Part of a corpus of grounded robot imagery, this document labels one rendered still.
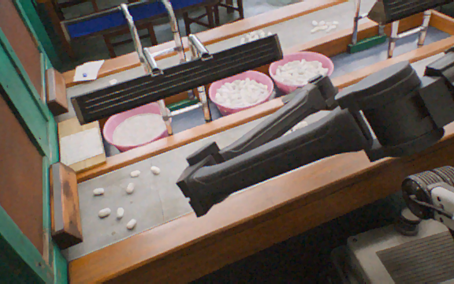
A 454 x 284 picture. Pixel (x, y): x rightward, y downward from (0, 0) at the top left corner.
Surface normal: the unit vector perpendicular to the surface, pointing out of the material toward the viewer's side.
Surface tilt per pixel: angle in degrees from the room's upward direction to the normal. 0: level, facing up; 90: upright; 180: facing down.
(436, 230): 0
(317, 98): 52
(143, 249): 0
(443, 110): 59
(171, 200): 0
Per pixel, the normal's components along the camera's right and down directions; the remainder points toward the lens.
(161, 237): -0.13, -0.75
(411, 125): -0.09, 0.21
